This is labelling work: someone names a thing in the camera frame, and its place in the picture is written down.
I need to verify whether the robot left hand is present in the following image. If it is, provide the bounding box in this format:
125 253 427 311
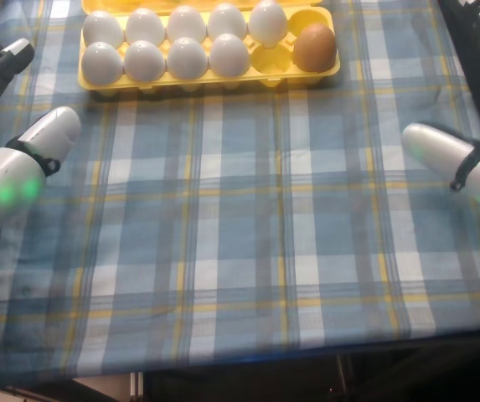
0 38 35 122

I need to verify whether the brown egg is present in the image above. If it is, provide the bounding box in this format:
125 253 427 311
292 23 338 73

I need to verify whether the yellow plastic egg carton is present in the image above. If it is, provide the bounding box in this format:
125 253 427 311
78 0 342 91

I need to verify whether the blue plaid tablecloth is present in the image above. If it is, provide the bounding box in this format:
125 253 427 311
0 0 480 389

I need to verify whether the metal table leg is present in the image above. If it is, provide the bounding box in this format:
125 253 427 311
334 355 352 402
129 370 145 402

